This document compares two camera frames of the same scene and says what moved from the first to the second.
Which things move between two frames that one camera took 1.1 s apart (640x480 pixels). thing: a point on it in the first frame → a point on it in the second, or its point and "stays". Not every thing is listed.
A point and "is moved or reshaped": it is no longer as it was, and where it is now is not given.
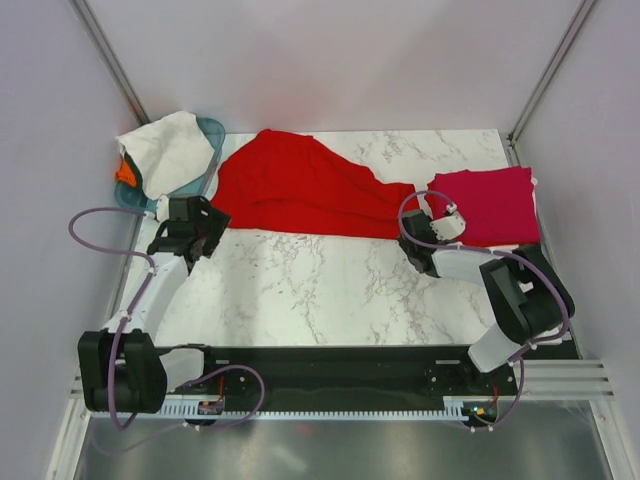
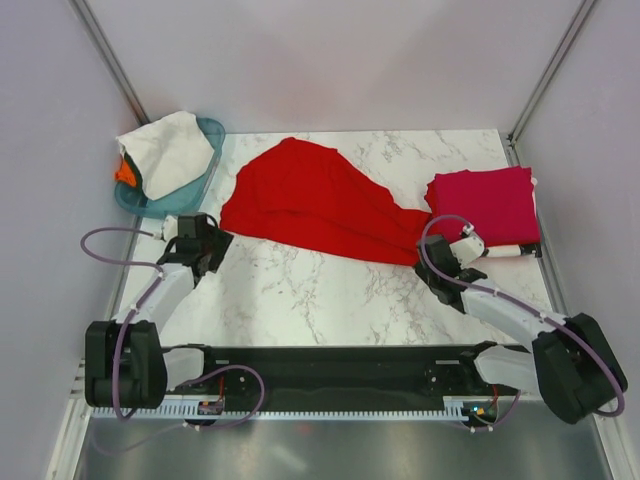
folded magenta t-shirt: x=498 y=205 stays
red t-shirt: x=289 y=182 is moved or reshaped
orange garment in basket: x=125 y=174 stays
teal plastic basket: x=134 y=198 stays
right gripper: x=402 y=242 → x=421 y=273
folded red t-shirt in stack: x=434 y=200 stays
